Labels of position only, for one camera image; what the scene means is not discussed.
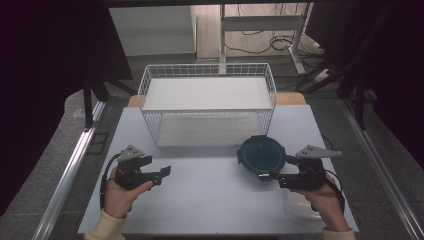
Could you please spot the white power strip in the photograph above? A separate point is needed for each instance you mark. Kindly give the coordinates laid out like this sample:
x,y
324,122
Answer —
x,y
322,75

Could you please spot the black stand legs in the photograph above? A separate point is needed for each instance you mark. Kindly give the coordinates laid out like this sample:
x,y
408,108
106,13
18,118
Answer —
x,y
359,106
88,106

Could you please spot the black rectangular floor frame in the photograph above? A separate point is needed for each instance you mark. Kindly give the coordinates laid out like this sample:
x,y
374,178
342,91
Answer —
x,y
98,143

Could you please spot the aluminium rail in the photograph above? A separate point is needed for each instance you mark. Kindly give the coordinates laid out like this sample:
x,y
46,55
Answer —
x,y
383,173
71,166

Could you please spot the white metal desk frame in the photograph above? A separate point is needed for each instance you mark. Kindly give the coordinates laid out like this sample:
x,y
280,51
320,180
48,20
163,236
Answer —
x,y
260,23

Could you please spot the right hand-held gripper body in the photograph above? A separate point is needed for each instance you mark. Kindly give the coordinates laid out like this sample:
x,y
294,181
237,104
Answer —
x,y
308,176

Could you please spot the person's left hand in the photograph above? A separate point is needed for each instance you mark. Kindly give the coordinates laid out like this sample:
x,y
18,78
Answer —
x,y
118,200

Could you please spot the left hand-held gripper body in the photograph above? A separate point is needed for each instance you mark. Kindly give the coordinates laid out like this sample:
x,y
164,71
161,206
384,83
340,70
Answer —
x,y
128,175

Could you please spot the dark curtain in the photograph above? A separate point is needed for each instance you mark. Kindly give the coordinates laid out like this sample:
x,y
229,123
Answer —
x,y
43,83
400,66

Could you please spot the white cabinet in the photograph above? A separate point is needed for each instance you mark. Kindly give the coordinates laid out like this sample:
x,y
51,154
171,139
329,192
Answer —
x,y
153,30

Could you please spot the round dark blue lidded container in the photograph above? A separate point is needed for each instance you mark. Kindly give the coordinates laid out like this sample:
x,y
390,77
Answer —
x,y
261,155

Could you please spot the person's right hand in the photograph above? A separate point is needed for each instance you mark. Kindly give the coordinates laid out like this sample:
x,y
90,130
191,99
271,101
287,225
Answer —
x,y
325,205

